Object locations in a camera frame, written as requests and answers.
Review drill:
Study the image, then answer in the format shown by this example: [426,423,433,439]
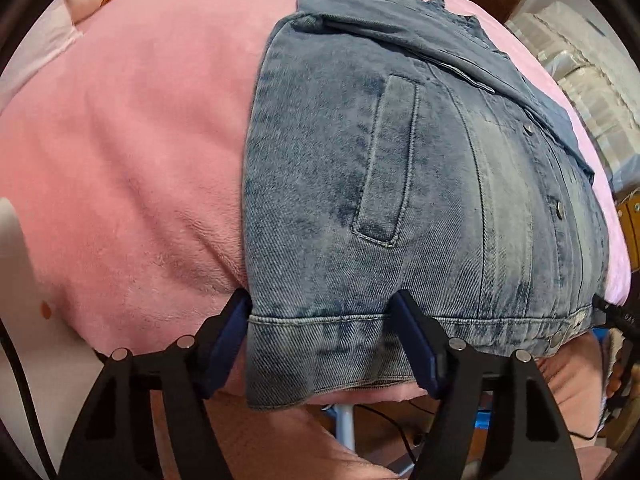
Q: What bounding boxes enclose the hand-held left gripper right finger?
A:
[389,290,583,480]

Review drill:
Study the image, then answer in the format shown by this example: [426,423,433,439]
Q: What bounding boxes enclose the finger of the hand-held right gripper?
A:
[591,294,640,332]

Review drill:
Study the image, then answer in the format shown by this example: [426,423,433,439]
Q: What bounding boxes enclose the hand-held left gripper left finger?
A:
[59,289,253,480]

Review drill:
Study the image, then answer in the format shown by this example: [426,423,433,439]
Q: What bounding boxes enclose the blue denim jacket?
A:
[242,0,611,411]

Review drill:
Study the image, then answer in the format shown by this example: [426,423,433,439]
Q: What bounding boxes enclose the person's right hand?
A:
[606,342,630,401]

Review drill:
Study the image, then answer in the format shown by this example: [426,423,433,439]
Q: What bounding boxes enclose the wooden drawer chest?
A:
[615,197,640,271]

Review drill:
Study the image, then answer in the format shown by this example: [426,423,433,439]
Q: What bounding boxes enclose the person's pink trousers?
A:
[150,332,621,480]

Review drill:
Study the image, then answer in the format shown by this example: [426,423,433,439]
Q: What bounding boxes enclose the white metal pole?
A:
[332,402,357,453]

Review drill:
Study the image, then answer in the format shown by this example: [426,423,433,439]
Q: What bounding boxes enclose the pink bed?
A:
[0,0,633,406]

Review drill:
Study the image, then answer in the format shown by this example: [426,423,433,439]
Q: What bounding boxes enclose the black floor cable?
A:
[350,404,443,463]

